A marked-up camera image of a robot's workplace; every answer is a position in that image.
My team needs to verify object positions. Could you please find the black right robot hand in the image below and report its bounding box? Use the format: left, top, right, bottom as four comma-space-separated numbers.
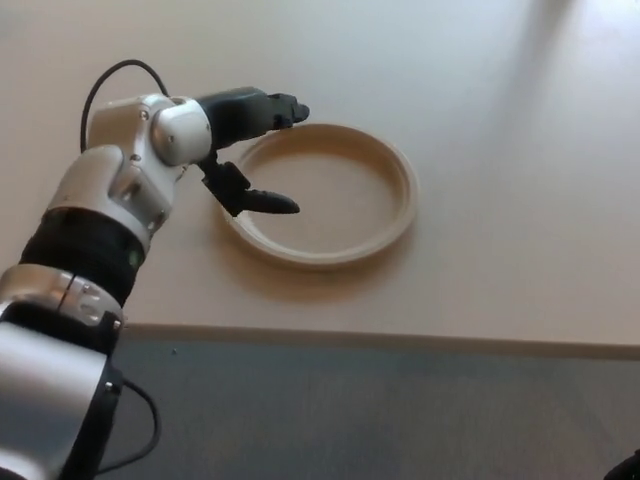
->
603, 446, 640, 480

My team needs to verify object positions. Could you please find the black elbow cable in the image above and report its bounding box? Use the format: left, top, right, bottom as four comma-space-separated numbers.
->
94, 378, 163, 474

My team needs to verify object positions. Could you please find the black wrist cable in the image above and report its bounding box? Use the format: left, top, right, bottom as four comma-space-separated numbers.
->
81, 59, 170, 151

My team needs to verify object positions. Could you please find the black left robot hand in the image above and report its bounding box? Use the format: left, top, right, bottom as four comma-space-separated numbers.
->
192, 87, 311, 218

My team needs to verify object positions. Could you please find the beige round paper plate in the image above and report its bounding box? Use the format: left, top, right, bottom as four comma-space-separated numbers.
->
219, 123, 419, 272

